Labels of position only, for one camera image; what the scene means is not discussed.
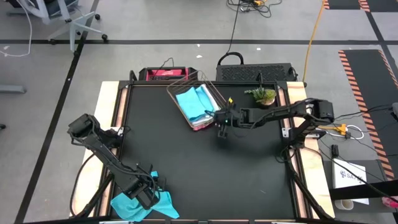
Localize black perforated computer case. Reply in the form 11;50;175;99
216;52;298;83

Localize small pink object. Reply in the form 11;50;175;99
381;196;398;208

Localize grey metal bar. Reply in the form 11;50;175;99
0;85;27;94

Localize grey microfiber towel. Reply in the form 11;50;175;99
200;83;222;126

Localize white office chair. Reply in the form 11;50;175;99
4;0;109;53

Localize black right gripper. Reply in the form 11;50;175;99
213;106;246;139

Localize copper wire basket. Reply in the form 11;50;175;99
166;70;231;132

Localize yellow connector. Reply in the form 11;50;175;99
318;123;348;136

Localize red and black toolbox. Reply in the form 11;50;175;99
138;67;198;82

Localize black table frame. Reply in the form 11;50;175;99
99;79;307;224

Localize wooden table side board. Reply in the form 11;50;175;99
70;81;129;218
278;81;336;219

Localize white floor cable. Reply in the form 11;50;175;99
0;0;33;58

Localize blue microfiber towel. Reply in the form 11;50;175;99
110;170;180;222
175;85;215;123

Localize white cable coil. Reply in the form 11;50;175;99
346;124;365;140

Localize potted succulent plant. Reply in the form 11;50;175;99
244;86;277;106

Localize thin black floor cable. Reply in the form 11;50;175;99
226;0;242;55

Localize white box on floor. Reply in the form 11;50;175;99
331;157;370;205

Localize yellow cable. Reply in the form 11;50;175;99
302;0;326;83

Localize hazard-striped black floor mat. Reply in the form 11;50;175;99
338;49;398;181
322;0;398;13

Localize tangled black cables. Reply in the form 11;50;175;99
226;0;283;19

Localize thick black cable bundle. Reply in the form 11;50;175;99
70;149;121;218
284;149;326;220

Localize pink microfiber towel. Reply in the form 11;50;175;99
192;122;214;132

